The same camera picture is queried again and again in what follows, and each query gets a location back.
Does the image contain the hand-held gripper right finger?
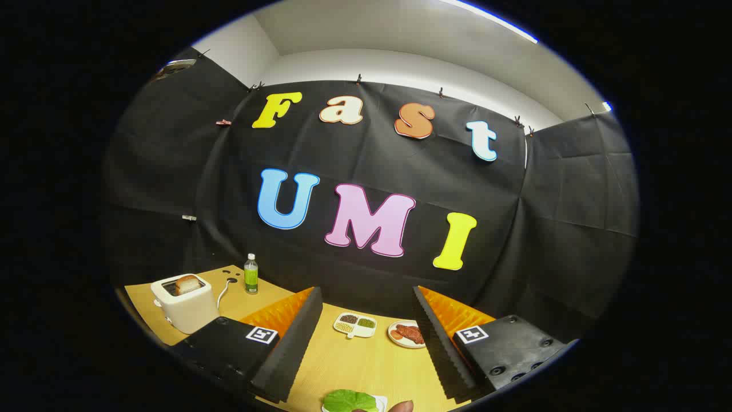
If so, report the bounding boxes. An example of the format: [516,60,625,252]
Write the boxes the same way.
[413,285,579,401]

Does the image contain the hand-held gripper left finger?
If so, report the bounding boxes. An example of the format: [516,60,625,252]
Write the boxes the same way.
[172,286,324,404]

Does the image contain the red meat slices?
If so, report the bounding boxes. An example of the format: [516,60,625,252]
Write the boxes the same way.
[392,324,425,345]

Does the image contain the small white oval plate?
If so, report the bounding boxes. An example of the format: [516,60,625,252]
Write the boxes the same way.
[388,320,427,349]

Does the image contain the white divided bean dish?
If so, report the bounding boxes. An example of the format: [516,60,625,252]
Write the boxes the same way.
[333,312,377,339]

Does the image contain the green label water bottle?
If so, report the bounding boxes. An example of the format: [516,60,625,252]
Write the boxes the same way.
[244,253,259,295]

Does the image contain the green lettuce leaf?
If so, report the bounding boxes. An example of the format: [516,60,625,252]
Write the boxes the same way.
[323,389,379,412]

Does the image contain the pale green round plate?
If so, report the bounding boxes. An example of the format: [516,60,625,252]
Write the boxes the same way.
[320,394,388,412]

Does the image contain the white toaster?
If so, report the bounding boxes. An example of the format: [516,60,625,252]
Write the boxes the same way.
[150,274,221,335]

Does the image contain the black backdrop cloth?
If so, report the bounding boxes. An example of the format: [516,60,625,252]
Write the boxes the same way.
[100,49,640,344]

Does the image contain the white toaster cable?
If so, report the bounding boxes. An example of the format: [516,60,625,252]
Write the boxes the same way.
[216,279,238,310]

